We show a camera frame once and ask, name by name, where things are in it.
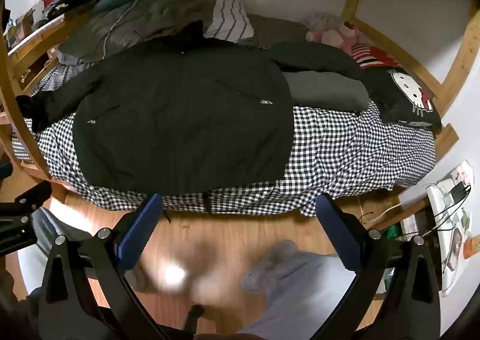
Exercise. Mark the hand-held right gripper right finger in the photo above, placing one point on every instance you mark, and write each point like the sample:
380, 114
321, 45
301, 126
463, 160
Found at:
339, 233

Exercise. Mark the black charger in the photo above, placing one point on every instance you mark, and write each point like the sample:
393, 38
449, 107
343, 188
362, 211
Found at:
459, 194

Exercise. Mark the folded dark grey cloth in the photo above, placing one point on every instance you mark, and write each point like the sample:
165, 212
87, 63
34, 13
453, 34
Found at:
322, 90

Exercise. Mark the black-white checkered bed sheet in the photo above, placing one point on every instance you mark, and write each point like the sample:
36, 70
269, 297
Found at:
352, 152

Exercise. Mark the black jacket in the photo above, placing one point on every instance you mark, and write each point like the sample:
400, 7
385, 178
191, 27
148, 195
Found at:
180, 115

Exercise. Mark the wooden bed frame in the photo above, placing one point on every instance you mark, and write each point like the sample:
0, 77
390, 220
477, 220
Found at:
467, 51

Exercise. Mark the pink plush toy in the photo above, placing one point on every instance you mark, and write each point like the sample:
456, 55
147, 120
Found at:
330, 30

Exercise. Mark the cluttered wooden shelf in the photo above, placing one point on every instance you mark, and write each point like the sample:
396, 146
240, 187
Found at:
37, 32

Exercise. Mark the white power strip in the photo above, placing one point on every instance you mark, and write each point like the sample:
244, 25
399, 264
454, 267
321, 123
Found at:
448, 235

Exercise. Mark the black cat-face pillow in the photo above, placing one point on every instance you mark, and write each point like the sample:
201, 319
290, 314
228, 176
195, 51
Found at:
408, 96

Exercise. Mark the grey garment with pink seam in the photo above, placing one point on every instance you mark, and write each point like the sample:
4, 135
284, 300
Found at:
146, 21

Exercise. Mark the red striped cushion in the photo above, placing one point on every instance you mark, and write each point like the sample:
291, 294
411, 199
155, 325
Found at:
375, 56

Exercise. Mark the black clothes pile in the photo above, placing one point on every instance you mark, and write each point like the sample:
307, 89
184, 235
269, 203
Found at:
75, 0

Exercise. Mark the person's right leg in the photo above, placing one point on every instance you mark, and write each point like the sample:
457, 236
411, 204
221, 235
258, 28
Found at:
303, 287

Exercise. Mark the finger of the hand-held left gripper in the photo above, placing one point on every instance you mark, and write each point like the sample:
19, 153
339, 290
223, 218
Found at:
22, 210

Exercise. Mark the dark patterned pillow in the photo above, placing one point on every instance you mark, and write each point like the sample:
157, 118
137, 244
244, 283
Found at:
277, 30

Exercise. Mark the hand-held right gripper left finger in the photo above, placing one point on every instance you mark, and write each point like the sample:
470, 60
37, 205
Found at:
137, 237

